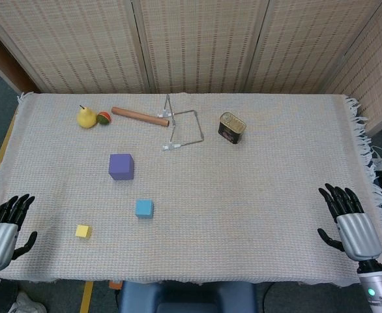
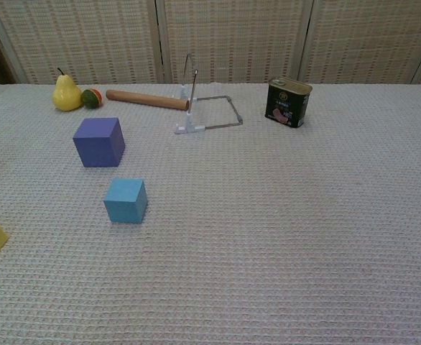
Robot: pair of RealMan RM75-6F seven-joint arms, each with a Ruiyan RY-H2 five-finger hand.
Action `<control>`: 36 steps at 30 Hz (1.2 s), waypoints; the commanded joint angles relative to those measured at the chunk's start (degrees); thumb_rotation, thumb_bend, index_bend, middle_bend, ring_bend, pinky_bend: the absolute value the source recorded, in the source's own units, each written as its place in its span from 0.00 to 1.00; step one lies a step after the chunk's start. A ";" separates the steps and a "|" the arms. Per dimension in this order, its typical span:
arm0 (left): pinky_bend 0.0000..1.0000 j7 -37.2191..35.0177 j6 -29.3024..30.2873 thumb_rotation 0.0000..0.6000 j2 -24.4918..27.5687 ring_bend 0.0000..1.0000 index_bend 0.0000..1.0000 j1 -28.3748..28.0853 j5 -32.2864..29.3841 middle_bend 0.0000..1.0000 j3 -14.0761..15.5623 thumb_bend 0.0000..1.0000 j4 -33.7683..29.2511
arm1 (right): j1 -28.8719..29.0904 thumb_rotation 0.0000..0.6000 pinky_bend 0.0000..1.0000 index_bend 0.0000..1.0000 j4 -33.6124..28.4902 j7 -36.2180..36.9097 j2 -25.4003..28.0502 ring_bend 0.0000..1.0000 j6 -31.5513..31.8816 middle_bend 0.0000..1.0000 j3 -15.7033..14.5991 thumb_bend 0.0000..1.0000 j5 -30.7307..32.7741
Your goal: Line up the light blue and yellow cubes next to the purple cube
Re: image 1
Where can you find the beige woven tablecloth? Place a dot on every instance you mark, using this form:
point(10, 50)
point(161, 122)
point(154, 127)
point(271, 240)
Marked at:
point(243, 195)

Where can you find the yellow toy pear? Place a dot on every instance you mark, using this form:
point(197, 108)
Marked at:
point(86, 119)

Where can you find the black and silver right hand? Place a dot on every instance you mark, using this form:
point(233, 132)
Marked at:
point(357, 234)

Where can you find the large purple cube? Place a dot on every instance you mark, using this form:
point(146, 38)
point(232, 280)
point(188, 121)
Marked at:
point(121, 167)

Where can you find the black luncheon meat can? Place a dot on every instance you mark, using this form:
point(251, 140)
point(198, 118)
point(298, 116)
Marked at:
point(231, 128)

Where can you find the wooden cylinder rod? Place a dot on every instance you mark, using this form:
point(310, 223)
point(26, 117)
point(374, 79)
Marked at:
point(139, 116)

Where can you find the white sneaker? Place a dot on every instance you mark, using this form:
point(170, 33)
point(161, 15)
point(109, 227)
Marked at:
point(26, 304)

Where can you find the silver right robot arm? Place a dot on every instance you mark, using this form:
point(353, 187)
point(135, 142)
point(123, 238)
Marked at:
point(375, 287)

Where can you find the medium blue cube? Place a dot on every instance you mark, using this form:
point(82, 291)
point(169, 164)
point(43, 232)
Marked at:
point(144, 209)

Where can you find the orange and green toy fruit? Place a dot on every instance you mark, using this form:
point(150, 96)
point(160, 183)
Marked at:
point(104, 118)

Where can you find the small yellow cube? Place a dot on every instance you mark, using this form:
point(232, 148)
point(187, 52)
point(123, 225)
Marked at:
point(83, 231)

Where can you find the black and silver left hand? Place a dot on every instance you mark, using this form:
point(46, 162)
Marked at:
point(0, 241)

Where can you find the woven folding screen panel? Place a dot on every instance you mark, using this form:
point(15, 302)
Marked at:
point(73, 42)
point(380, 71)
point(200, 42)
point(308, 42)

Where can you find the brown wooden cabinet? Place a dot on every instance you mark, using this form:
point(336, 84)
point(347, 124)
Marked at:
point(2, 55)

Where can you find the small orange block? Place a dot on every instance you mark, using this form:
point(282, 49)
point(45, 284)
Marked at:
point(114, 284)

